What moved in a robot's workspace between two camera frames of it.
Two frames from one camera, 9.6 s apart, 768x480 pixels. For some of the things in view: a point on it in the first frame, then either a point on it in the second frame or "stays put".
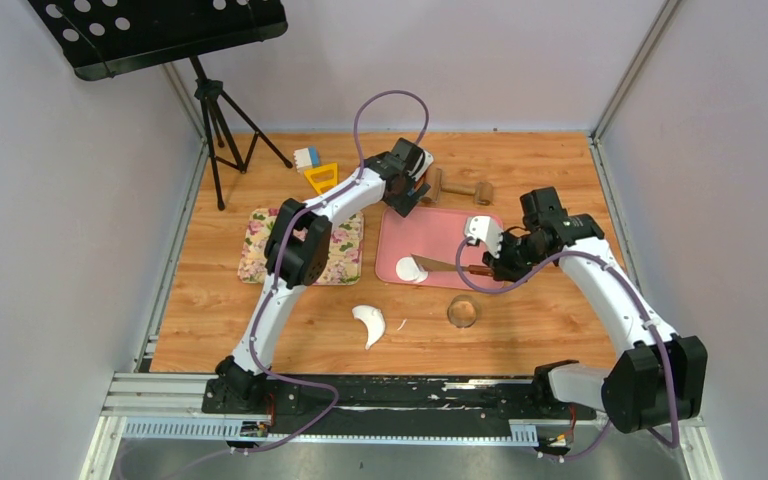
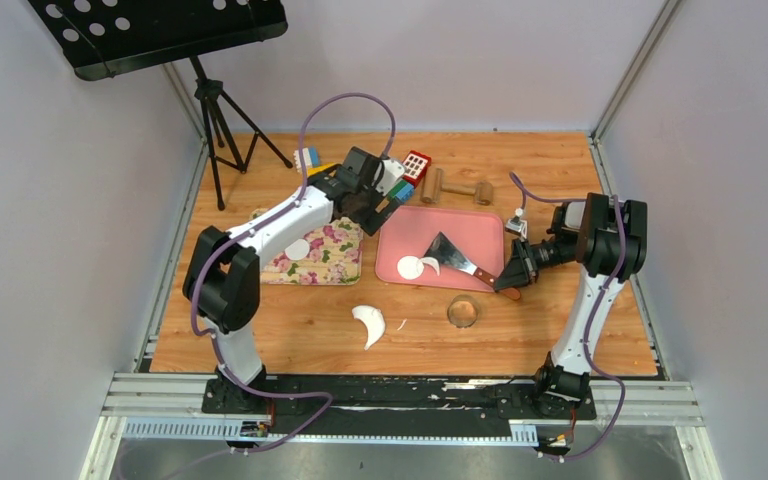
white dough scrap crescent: x=375 y=321 stays put
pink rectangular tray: x=435 y=234 stays put
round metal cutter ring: x=463 y=311 stays put
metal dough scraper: x=432 y=265 to x=449 y=255
